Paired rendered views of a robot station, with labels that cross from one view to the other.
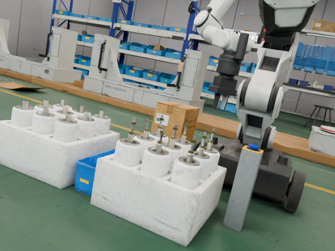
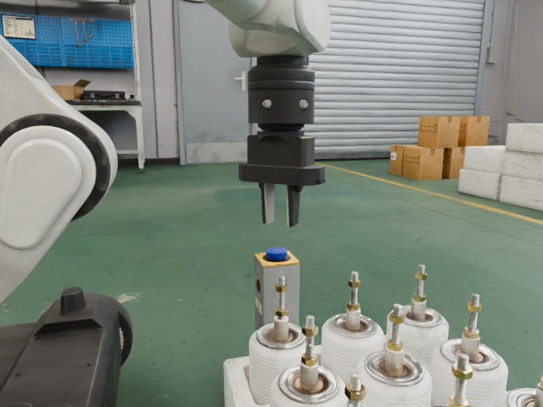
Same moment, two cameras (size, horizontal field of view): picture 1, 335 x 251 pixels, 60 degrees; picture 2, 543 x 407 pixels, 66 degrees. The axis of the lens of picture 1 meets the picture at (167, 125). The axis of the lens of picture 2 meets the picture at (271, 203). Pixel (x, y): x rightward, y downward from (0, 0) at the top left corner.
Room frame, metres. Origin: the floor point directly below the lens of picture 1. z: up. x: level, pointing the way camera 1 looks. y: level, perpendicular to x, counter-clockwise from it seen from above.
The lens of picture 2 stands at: (1.53, 0.25, 0.57)
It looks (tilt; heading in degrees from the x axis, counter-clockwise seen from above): 12 degrees down; 232
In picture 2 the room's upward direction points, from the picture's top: straight up
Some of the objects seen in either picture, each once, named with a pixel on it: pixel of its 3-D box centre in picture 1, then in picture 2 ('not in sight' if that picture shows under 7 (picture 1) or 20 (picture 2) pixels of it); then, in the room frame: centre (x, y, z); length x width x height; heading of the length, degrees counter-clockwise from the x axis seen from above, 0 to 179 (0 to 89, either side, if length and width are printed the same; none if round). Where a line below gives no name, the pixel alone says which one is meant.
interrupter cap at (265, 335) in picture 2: (209, 150); (280, 336); (1.17, -0.19, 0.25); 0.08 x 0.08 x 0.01
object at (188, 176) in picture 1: (183, 186); (414, 366); (0.95, -0.10, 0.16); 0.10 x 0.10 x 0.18
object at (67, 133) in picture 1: (64, 142); not in sight; (1.16, 0.40, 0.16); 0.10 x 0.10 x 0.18
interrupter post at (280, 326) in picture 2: (209, 147); (280, 328); (1.17, -0.19, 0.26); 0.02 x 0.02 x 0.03
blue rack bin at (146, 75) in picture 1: (154, 75); not in sight; (6.56, 0.50, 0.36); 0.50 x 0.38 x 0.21; 158
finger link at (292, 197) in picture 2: (216, 100); (295, 203); (1.16, -0.17, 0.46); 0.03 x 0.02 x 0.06; 27
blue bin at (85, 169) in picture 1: (105, 170); not in sight; (1.21, 0.22, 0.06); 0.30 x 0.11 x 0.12; 159
